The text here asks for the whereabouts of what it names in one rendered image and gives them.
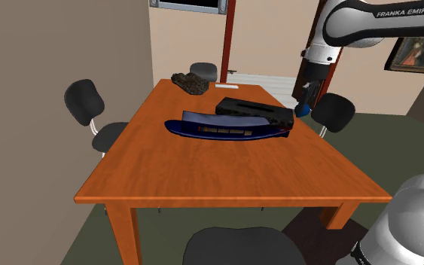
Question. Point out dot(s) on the black tissue box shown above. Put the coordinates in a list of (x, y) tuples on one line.
[(255, 110)]

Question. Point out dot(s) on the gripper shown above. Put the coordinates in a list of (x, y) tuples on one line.
[(316, 71)]

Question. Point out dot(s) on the white flat bar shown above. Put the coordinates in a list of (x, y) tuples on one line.
[(226, 86)]

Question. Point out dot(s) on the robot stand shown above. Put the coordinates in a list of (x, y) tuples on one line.
[(318, 238)]

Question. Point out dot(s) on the red door frame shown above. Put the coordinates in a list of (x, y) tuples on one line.
[(228, 40)]

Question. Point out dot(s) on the blue round object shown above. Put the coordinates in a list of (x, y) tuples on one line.
[(302, 110)]

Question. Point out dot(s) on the blue boat model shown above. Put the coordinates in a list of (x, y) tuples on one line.
[(230, 133)]

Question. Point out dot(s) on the black chair with metal frame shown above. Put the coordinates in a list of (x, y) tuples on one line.
[(85, 101), (333, 112), (204, 70), (241, 247)]

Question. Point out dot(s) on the dark woven lump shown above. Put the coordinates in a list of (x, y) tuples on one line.
[(191, 83)]

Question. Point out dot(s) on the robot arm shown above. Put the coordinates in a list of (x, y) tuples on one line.
[(358, 22)]

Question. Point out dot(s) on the orange wooden table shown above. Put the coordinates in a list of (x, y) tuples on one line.
[(204, 169)]

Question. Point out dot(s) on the grey framed dark screen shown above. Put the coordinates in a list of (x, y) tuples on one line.
[(189, 4)]

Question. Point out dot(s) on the framed wall picture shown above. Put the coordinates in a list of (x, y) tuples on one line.
[(415, 54)]

